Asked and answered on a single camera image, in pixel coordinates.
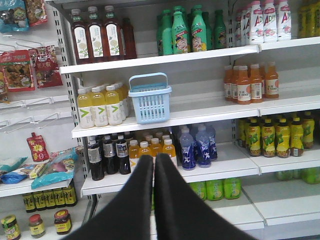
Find blue sports drink bottle right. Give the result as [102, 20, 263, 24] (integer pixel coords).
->
[195, 123, 211, 168]

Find dark drink bottle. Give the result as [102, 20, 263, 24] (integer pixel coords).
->
[102, 135, 119, 175]
[116, 135, 131, 175]
[87, 136, 105, 181]

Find pale yellow drink bottle right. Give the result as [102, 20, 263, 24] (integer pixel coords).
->
[105, 85, 122, 126]

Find orange juice bottle left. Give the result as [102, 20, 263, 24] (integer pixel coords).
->
[128, 139, 140, 170]

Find pale yellow drink bottle left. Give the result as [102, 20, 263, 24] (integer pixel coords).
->
[77, 89, 95, 129]

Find pale yellow drink bottle middle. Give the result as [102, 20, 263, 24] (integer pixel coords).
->
[91, 87, 108, 127]

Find blue sports drink bottle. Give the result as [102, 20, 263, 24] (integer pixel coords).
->
[195, 123, 211, 168]
[179, 127, 196, 170]

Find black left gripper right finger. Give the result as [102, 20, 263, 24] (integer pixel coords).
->
[154, 153, 253, 240]

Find orange C100 bottle front left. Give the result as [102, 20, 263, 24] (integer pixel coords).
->
[237, 65, 251, 105]

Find red lid sauce jar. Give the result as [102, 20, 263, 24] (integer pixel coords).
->
[54, 209, 72, 235]

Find red snack bag hanging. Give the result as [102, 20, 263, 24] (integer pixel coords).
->
[0, 49, 35, 92]

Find yellow label sauce jar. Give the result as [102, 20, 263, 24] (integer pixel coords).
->
[28, 214, 46, 239]

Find white ad milk bottle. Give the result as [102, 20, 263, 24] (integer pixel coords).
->
[249, 0, 264, 45]
[277, 0, 292, 41]
[263, 0, 278, 43]

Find green cartoon bottle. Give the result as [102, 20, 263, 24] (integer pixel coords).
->
[191, 5, 207, 52]
[171, 10, 189, 55]

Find brown tea bottle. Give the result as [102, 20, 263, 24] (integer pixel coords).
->
[104, 5, 124, 61]
[71, 8, 92, 65]
[87, 6, 108, 63]

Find orange juice bottle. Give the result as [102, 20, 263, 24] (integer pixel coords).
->
[128, 139, 140, 170]
[138, 141, 152, 158]
[162, 138, 178, 168]

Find blue sports drink bottle left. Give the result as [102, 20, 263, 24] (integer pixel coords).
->
[179, 127, 196, 170]

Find white metal shelf unit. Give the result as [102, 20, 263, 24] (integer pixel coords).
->
[49, 0, 320, 240]

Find yellow lemon tea bottle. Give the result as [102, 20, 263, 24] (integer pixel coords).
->
[247, 118, 261, 157]
[275, 118, 290, 158]
[290, 117, 304, 157]
[261, 118, 276, 158]

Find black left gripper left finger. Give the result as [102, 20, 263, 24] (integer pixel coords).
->
[64, 155, 153, 240]

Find blue snack bag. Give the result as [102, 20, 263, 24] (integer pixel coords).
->
[31, 147, 78, 190]

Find pale yellow drink bottle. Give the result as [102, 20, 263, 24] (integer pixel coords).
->
[105, 85, 122, 126]
[77, 89, 95, 129]
[91, 87, 108, 127]

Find orange juice bottle right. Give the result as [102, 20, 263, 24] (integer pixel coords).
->
[162, 138, 178, 168]

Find green cartoon bottle left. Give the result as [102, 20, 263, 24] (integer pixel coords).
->
[171, 10, 189, 55]

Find orange C100 bottle front middle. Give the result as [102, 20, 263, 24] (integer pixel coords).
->
[250, 63, 263, 103]

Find red sauce pouch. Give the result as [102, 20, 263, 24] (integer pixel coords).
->
[26, 132, 50, 162]

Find green cartoon bottle right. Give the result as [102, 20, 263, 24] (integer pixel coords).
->
[191, 5, 207, 52]

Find dark drink bottle left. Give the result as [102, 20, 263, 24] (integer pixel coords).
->
[87, 136, 105, 181]

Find dark drink bottle right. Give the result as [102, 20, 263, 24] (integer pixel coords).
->
[116, 135, 131, 175]

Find orange juice bottle middle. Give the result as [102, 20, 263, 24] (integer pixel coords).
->
[138, 141, 152, 158]

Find dark drink bottle middle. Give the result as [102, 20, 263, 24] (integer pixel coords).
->
[102, 135, 119, 175]

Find light blue plastic basket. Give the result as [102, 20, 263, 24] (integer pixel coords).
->
[128, 72, 172, 125]

